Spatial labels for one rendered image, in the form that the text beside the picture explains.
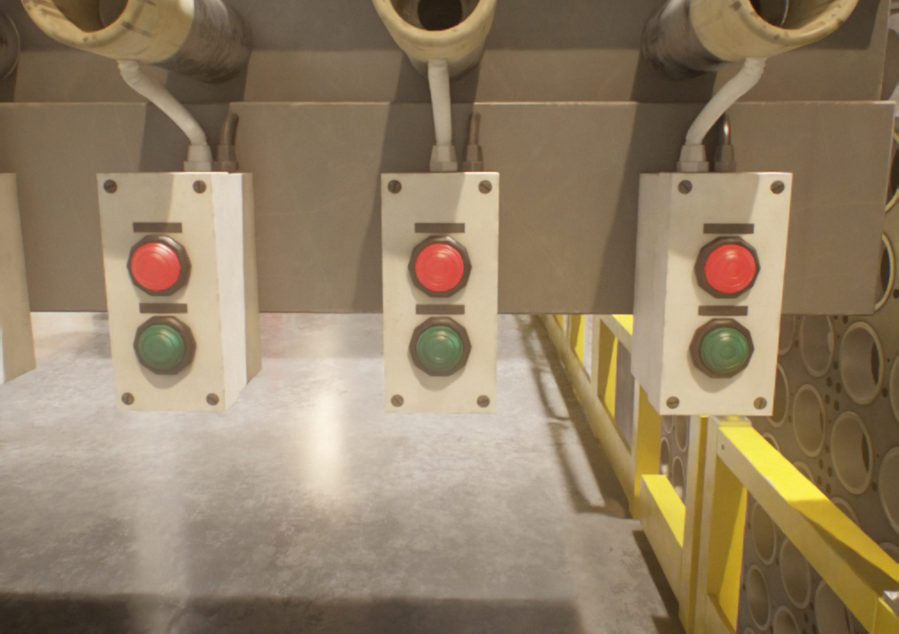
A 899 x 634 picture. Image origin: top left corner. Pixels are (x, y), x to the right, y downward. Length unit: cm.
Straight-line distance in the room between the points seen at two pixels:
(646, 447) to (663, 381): 120
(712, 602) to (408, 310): 89
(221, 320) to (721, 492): 88
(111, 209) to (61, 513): 147
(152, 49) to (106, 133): 15
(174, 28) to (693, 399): 37
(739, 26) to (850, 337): 226
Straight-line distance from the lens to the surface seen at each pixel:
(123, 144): 59
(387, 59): 57
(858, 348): 267
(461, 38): 38
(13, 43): 65
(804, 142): 58
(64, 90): 64
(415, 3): 46
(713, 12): 43
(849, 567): 85
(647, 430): 166
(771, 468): 104
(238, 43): 56
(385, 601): 143
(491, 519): 169
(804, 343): 291
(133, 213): 49
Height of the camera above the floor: 77
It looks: 10 degrees down
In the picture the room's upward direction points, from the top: straight up
